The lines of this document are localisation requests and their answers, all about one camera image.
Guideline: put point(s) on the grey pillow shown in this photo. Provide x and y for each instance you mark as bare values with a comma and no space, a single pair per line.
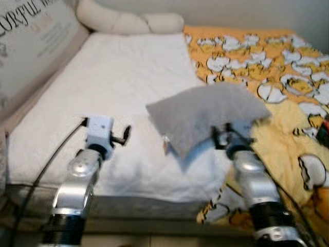
205,110

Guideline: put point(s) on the yellow egg print blanket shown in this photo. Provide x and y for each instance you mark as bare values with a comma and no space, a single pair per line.
288,139

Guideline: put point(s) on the green and red book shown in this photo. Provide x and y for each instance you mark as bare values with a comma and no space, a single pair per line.
324,133

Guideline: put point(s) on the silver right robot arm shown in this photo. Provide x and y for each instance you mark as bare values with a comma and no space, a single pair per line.
257,185

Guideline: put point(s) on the white quilted mattress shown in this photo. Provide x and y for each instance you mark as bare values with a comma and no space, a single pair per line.
113,77

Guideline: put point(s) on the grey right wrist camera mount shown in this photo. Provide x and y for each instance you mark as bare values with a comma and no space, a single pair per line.
241,136

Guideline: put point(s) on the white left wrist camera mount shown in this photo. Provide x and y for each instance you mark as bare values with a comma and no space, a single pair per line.
100,129

